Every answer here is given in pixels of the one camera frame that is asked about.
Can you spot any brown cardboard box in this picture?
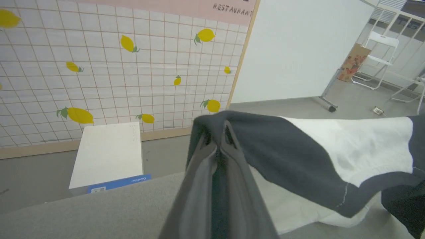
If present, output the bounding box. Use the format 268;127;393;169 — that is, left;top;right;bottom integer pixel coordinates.
338;43;372;83

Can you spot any white folding chair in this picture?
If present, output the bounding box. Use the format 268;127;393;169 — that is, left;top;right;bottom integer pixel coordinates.
351;31;400;90

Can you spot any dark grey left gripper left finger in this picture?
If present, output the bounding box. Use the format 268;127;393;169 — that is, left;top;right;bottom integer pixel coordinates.
159;131;218;239

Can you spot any white metal rack frame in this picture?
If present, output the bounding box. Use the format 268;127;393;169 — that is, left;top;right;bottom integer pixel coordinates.
390;74;425;115

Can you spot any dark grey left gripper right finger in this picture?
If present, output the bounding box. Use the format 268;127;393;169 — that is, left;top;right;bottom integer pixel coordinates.
219;119;279;239

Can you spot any white partition board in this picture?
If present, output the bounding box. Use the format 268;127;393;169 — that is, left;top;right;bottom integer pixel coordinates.
230;0;376;112

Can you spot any white rectangular box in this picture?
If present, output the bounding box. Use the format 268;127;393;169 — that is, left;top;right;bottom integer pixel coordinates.
69;122;152;196

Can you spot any lemon print grid panel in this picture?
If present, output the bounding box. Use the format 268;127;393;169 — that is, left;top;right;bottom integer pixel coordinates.
0;0;261;160

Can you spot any black and white shirt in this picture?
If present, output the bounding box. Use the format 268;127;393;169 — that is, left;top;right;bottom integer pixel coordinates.
186;111;425;239

